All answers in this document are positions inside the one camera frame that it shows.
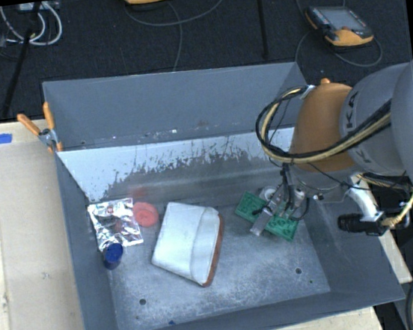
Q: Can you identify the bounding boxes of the pale grey metal gripper finger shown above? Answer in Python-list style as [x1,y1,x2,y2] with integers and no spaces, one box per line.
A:
[246,206,278,238]

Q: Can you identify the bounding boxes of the dark green flat block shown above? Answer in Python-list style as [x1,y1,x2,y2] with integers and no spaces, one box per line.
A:
[231,184,302,250]

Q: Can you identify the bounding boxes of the grey metal bin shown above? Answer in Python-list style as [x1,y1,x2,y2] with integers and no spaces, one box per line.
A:
[41,37,411,330]

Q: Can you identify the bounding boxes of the silver foil packet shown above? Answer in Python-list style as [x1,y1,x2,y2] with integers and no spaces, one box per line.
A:
[85,195,146,254]

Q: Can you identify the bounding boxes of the dark blue small cup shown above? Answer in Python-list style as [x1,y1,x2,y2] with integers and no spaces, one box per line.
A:
[100,240,127,272]

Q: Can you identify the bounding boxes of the pale brown flat board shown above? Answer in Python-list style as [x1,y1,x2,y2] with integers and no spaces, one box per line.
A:
[0,135,86,330]

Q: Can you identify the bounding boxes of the black cylinder on white bracket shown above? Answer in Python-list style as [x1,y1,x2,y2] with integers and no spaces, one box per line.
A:
[331,171,391,242]

